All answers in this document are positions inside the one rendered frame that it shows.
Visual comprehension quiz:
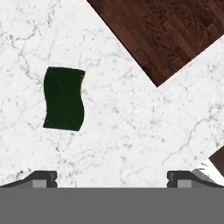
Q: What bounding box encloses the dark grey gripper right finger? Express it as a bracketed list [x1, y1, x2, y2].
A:
[166, 170, 224, 188]

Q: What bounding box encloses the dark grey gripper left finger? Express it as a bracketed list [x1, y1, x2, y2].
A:
[0, 170, 59, 188]

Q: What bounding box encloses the dark green sponge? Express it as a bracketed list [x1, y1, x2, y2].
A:
[42, 66, 87, 132]

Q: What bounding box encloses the dark wooden cutting board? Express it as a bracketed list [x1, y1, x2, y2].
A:
[86, 0, 224, 88]

